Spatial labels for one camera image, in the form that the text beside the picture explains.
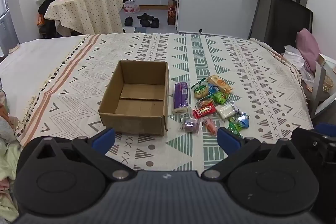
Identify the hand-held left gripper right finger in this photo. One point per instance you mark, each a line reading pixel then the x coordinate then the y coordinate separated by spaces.
pixel 229 141

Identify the table with dotted tablecloth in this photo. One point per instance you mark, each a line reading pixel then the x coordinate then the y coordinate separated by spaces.
pixel 84 11

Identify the white plastic bag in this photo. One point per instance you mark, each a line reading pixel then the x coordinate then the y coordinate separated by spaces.
pixel 294 57

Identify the white bed sheet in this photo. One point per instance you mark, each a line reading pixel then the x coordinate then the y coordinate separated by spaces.
pixel 39 53

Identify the pack of water bottles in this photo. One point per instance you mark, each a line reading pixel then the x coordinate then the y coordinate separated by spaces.
pixel 131 6

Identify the orange cracker packet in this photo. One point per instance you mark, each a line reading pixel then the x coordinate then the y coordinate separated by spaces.
pixel 220 83

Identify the brown clear snack packet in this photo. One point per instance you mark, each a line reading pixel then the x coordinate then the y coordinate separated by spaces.
pixel 204 102

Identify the white chair frame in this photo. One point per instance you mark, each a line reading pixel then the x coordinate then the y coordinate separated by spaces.
pixel 319 87

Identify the dark cola bottle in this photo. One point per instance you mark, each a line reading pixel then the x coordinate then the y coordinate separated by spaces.
pixel 171 15

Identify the black flat panel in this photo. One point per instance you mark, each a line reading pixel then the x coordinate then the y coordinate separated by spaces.
pixel 286 22

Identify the brown cardboard box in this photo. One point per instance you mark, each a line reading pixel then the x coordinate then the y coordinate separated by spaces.
pixel 136 98

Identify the small purple snack packet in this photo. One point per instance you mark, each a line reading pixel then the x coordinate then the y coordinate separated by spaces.
pixel 190 124

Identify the small blue snack packet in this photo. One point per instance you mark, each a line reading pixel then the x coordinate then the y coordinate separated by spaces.
pixel 244 121
pixel 214 88

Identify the red snack packet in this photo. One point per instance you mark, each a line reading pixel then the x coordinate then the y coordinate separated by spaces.
pixel 204 111

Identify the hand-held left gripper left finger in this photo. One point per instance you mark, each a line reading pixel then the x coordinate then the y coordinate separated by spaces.
pixel 103 139

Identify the small green snack packet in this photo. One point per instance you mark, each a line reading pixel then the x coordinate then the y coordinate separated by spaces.
pixel 235 127
pixel 220 98

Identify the long purple snack packet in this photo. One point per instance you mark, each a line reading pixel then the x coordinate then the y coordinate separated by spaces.
pixel 181 96

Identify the pink pillow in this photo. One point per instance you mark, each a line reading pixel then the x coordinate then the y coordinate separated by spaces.
pixel 308 48

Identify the white translucent snack packet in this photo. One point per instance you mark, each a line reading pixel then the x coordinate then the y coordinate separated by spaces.
pixel 227 111

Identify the black slipper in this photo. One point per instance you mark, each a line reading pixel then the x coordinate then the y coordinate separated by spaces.
pixel 129 21
pixel 145 16
pixel 155 22
pixel 145 22

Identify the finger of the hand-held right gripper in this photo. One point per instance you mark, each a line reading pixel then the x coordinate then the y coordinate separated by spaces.
pixel 309 141

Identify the woven basket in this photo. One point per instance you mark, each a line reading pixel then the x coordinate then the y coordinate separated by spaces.
pixel 328 83

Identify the pile of light clothes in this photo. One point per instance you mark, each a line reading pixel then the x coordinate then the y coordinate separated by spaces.
pixel 6 155

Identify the green label cracker packet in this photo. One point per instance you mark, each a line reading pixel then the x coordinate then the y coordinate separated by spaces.
pixel 201 90

